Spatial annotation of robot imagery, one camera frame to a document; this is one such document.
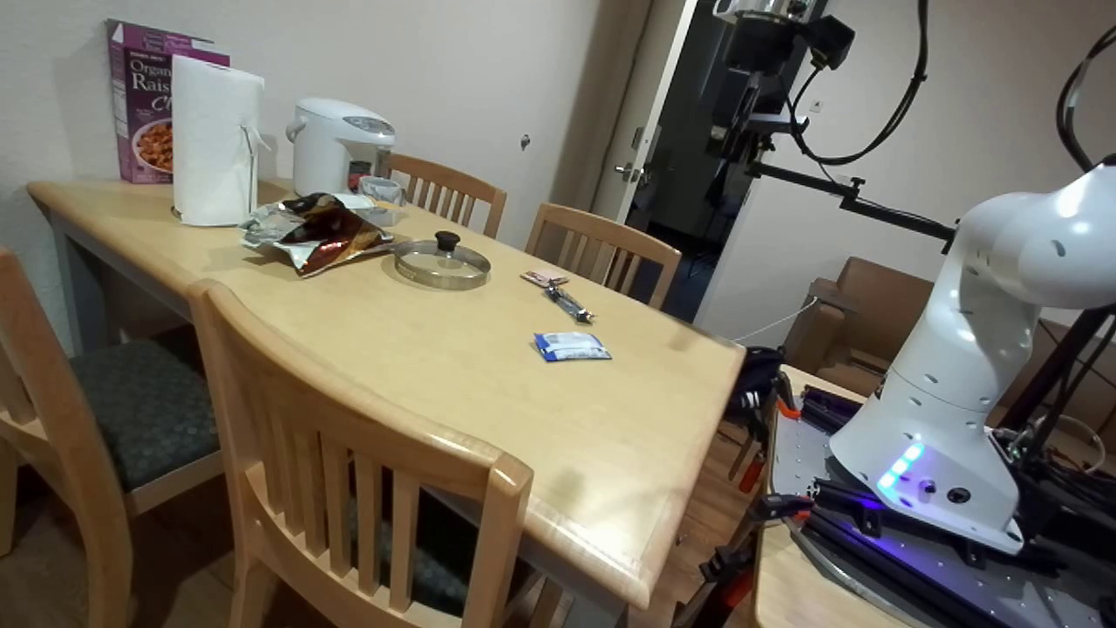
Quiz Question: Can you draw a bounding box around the white and blue packet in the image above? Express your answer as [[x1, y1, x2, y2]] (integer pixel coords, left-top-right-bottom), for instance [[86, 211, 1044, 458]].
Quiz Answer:
[[533, 332, 609, 362]]

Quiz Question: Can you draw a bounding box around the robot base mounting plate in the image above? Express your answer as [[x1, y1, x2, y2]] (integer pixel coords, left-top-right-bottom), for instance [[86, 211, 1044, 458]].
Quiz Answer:
[[769, 382, 1116, 628]]

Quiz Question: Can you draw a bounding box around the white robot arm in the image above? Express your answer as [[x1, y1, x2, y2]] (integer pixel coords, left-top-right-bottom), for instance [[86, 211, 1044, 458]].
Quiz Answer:
[[830, 169, 1116, 556]]

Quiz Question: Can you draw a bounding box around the dark KIND snack bar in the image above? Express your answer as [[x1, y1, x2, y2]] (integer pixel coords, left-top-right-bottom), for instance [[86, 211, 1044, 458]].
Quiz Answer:
[[552, 288, 593, 326]]

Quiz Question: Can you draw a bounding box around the wooden chair back right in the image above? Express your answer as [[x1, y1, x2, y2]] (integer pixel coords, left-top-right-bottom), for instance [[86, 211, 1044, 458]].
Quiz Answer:
[[525, 202, 679, 308]]

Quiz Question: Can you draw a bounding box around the wooden chair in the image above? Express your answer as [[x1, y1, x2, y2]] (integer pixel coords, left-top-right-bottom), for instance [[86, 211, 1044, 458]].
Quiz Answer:
[[0, 251, 222, 628], [525, 202, 679, 308], [390, 154, 507, 237], [187, 282, 533, 628]]

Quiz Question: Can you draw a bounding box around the glass pot lid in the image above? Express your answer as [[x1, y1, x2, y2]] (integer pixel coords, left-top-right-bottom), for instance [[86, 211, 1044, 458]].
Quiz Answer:
[[393, 230, 493, 288]]

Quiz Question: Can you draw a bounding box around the wooden chair back left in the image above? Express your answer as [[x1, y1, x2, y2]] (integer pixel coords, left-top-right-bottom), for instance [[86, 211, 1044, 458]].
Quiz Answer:
[[390, 154, 507, 237]]

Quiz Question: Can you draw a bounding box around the wooden chair front near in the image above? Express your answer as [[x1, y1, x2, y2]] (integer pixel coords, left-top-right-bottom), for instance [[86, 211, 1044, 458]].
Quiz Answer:
[[187, 282, 533, 628]]

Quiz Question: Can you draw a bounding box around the cardboard box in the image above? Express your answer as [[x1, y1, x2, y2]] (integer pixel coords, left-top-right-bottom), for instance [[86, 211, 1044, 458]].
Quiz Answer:
[[781, 257, 932, 393]]

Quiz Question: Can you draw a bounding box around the white electric water boiler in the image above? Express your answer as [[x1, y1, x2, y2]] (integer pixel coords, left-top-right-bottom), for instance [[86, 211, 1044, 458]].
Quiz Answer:
[[286, 97, 393, 193]]

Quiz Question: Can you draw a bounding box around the wooden chair front left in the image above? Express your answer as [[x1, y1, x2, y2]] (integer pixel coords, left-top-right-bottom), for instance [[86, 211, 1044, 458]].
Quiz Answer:
[[0, 251, 222, 628]]

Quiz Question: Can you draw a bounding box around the purple cereal box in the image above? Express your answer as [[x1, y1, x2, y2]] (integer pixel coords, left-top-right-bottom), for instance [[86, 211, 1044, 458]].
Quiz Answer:
[[104, 19, 230, 185]]

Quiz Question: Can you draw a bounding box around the black camera tripod rig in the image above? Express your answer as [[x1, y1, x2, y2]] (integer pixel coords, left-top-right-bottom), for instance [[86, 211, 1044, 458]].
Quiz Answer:
[[624, 0, 960, 243]]

